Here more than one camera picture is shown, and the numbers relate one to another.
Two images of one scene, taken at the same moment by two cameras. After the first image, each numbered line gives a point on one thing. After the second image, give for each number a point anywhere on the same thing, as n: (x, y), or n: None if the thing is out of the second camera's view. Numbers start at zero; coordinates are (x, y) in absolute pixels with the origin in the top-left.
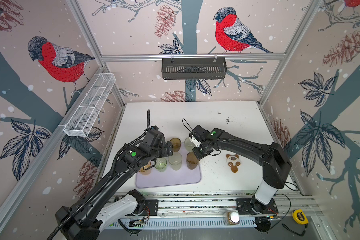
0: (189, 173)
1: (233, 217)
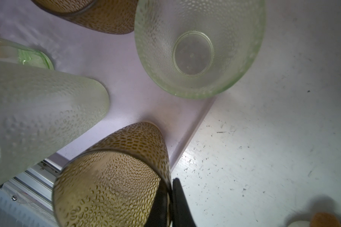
0: (112, 60)
1: None
